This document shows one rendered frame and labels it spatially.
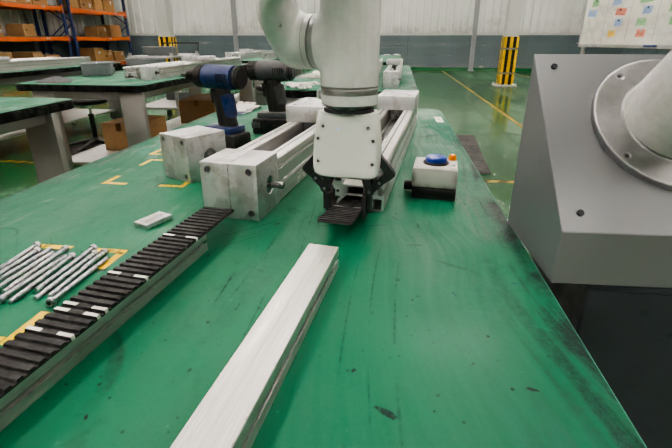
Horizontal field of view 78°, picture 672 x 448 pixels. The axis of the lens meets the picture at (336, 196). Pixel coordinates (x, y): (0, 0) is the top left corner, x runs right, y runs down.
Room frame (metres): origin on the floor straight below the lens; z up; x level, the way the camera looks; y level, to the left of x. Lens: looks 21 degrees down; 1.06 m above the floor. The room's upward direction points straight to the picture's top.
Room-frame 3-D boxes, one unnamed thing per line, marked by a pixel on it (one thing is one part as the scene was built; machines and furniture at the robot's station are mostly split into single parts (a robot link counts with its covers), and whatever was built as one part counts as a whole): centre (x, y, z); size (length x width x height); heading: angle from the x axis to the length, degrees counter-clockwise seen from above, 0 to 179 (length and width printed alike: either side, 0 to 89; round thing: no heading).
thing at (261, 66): (1.32, 0.22, 0.89); 0.20 x 0.08 x 0.22; 81
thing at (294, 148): (1.11, 0.05, 0.82); 0.80 x 0.10 x 0.09; 166
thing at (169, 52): (5.72, 2.19, 0.50); 1.03 x 0.55 x 1.01; 177
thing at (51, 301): (0.44, 0.31, 0.78); 0.11 x 0.01 x 0.01; 174
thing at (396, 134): (1.07, -0.13, 0.82); 0.80 x 0.10 x 0.09; 166
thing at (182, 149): (0.88, 0.30, 0.83); 0.11 x 0.10 x 0.10; 54
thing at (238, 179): (0.68, 0.15, 0.83); 0.12 x 0.09 x 0.10; 76
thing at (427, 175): (0.76, -0.18, 0.81); 0.10 x 0.08 x 0.06; 76
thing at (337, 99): (0.63, -0.02, 0.98); 0.09 x 0.08 x 0.03; 76
